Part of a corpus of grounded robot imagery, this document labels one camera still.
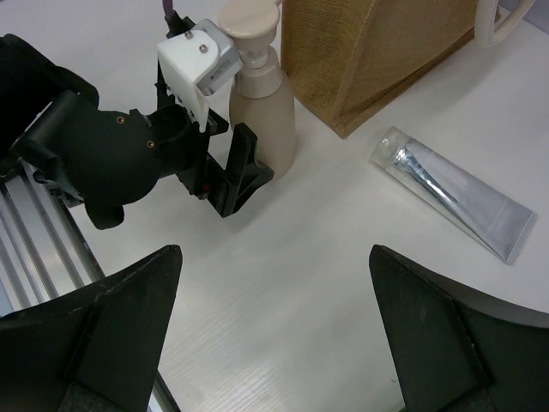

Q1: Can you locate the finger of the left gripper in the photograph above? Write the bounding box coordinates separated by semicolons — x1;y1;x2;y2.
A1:
222;123;274;215
204;167;240;218

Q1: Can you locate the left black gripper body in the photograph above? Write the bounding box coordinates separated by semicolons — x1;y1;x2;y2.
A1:
25;59;231;232

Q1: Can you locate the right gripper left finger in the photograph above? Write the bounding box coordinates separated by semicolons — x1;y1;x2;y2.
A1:
1;245;183;411

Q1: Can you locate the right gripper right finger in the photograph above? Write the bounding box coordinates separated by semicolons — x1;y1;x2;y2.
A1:
369;245;548;411

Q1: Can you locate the beige pump dispenser bottle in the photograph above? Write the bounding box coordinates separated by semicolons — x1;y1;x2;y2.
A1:
218;0;297;180

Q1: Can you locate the brown canvas tote bag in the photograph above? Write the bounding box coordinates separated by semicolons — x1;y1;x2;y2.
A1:
281;0;535;141

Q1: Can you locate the silver squeeze tube clear cap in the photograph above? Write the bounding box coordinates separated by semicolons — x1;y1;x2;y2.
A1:
370;127;538;265

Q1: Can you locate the aluminium mounting rail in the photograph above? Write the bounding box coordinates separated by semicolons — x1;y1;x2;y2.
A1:
1;165;178;411

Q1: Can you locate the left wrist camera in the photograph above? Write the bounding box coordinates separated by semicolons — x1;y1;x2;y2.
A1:
157;19;243;132

